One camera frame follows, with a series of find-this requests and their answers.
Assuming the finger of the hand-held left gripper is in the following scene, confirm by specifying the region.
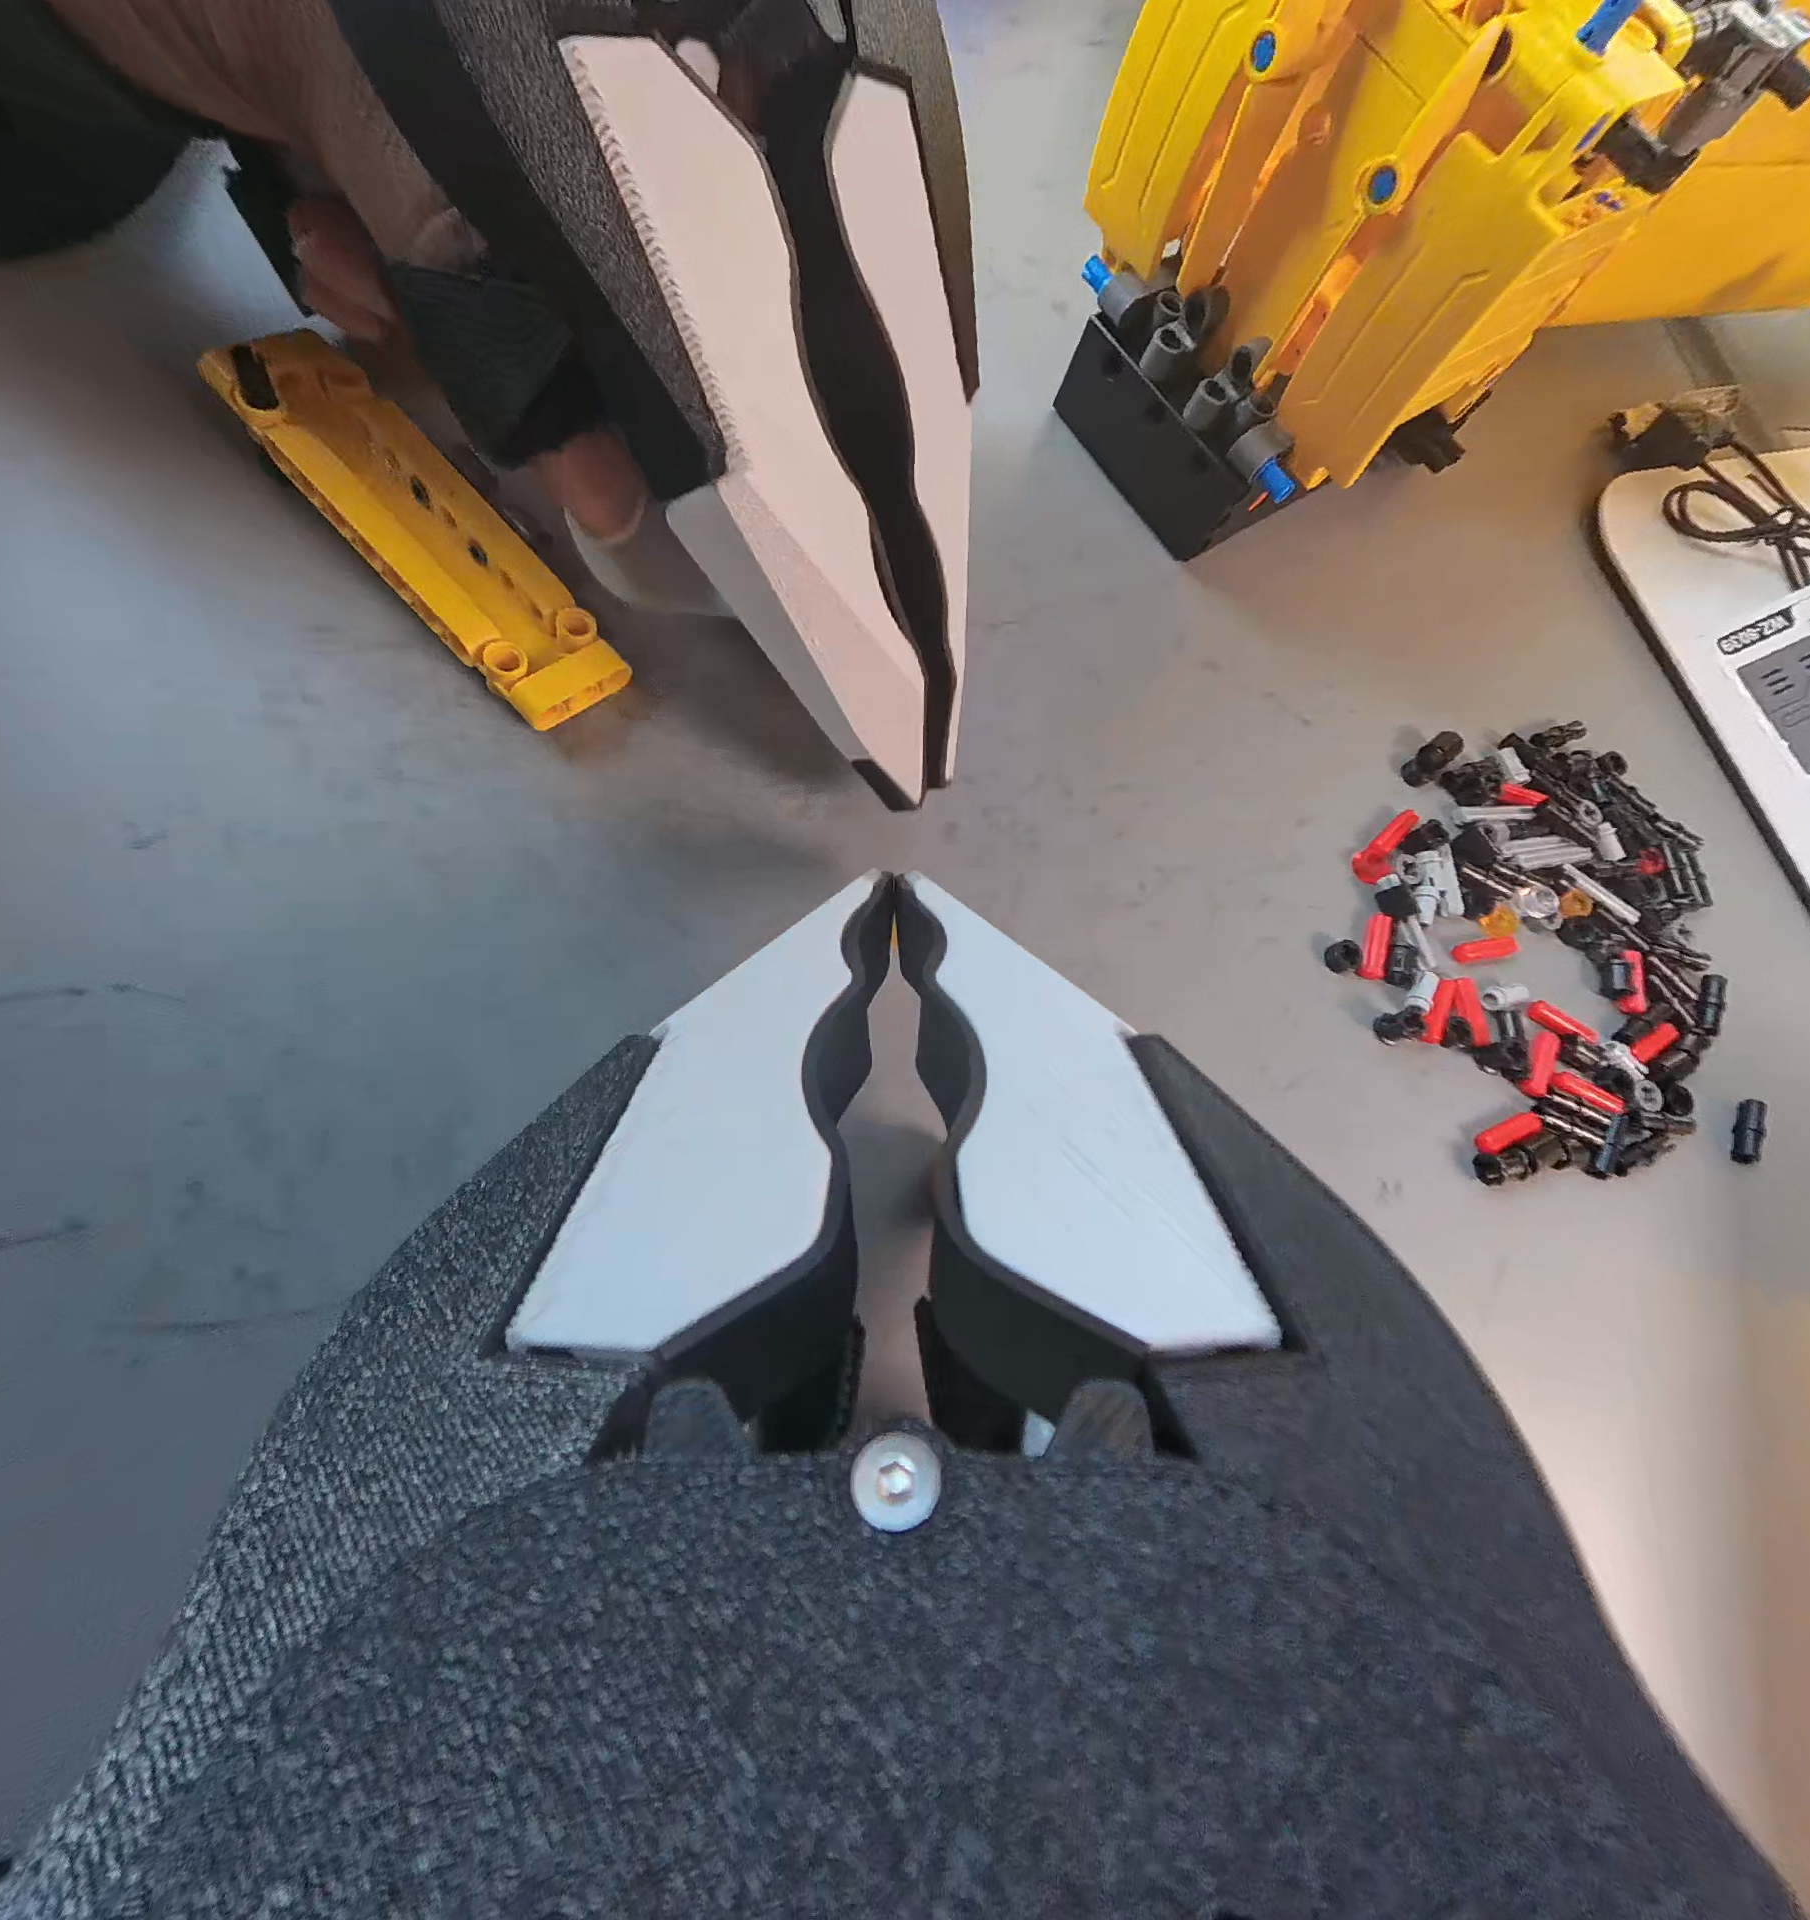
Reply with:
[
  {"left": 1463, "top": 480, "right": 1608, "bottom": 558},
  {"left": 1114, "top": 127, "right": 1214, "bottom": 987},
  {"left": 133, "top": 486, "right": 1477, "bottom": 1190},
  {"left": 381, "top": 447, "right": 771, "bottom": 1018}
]
[
  {"left": 558, "top": 29, "right": 935, "bottom": 815},
  {"left": 822, "top": 62, "right": 981, "bottom": 794}
]

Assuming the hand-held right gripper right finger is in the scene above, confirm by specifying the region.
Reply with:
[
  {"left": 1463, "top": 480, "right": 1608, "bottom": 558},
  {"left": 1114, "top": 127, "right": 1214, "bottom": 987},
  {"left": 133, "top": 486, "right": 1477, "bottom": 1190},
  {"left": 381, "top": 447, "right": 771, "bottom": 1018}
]
[{"left": 898, "top": 870, "right": 1286, "bottom": 1364}]

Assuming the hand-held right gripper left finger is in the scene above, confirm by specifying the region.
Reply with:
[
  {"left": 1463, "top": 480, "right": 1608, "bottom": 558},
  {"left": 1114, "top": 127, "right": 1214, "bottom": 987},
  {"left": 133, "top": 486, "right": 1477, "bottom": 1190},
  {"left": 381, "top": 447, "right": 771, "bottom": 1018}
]
[{"left": 504, "top": 870, "right": 898, "bottom": 1370}]

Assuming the yellow lego beam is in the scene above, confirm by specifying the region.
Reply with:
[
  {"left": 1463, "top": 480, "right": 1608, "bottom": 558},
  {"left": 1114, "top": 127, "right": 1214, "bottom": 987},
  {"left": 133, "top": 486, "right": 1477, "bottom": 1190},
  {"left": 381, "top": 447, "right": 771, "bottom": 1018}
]
[{"left": 197, "top": 330, "right": 638, "bottom": 735}]

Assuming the person's left forearm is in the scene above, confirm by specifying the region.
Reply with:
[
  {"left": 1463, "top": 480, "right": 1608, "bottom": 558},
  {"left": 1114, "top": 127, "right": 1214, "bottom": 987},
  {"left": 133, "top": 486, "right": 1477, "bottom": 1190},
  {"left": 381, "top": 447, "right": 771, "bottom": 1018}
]
[{"left": 0, "top": 0, "right": 233, "bottom": 269}]

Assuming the yellow lego model black base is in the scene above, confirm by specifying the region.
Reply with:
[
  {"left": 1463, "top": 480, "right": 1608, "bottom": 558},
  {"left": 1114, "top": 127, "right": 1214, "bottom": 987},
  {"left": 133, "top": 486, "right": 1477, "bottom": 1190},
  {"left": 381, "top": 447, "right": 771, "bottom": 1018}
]
[{"left": 1052, "top": 0, "right": 1810, "bottom": 566}]

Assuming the pile of red black lego pins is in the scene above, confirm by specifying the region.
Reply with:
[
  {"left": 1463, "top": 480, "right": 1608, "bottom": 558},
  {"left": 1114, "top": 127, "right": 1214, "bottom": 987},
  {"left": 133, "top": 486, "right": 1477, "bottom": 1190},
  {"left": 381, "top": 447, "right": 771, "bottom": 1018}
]
[{"left": 1323, "top": 724, "right": 1732, "bottom": 1190}]

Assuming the lego sticker sheet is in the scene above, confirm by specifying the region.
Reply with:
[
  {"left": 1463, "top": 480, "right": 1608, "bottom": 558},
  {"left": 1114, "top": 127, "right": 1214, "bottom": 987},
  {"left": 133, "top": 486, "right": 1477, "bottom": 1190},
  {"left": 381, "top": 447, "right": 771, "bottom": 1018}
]
[{"left": 1697, "top": 562, "right": 1810, "bottom": 966}]

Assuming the person's left hand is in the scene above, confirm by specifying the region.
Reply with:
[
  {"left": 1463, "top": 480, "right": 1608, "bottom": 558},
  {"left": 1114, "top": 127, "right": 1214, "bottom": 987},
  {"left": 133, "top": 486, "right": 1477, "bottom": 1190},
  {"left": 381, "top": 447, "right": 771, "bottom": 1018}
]
[{"left": 80, "top": 0, "right": 650, "bottom": 544}]

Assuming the white rounded board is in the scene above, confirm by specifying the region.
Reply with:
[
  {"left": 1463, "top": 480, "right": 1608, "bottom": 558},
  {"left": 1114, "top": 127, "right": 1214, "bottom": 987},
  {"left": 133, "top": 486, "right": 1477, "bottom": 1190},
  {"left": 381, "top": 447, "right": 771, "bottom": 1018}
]
[{"left": 1596, "top": 441, "right": 1810, "bottom": 1011}]

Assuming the black string bundle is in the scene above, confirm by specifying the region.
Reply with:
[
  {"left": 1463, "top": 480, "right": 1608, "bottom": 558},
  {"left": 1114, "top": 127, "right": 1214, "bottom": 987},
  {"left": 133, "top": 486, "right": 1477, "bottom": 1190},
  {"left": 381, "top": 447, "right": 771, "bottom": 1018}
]
[{"left": 1615, "top": 390, "right": 1810, "bottom": 589}]

